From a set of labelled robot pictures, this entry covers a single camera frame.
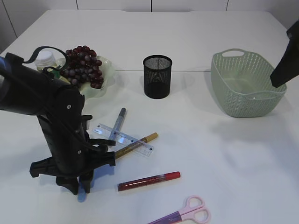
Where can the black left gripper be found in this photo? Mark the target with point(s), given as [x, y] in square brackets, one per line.
[72, 153]

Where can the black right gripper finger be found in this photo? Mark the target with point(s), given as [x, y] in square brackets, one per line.
[288, 67]

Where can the blue safety scissors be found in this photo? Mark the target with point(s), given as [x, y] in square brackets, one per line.
[82, 195]

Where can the purple artificial grape bunch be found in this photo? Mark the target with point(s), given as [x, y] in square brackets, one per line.
[83, 67]

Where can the pink purple safety scissors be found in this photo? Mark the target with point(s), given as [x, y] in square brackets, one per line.
[187, 213]

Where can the yellow tea drink bottle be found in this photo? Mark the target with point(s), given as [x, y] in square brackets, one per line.
[46, 58]

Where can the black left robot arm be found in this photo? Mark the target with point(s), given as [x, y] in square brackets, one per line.
[27, 91]

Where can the green plastic woven basket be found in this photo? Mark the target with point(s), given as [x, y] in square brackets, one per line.
[233, 78]

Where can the clear plastic ruler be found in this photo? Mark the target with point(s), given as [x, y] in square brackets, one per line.
[122, 139]

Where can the silver glitter marker pen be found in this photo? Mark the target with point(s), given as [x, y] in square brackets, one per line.
[118, 124]

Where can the gold glitter marker pen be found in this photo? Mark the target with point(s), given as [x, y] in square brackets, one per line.
[141, 146]

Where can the red glitter marker pen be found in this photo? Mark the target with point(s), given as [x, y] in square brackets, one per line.
[148, 181]

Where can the green ruffled glass plate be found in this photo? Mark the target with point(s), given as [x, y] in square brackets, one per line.
[85, 89]

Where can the black mesh pen holder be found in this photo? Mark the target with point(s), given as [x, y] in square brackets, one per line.
[157, 76]

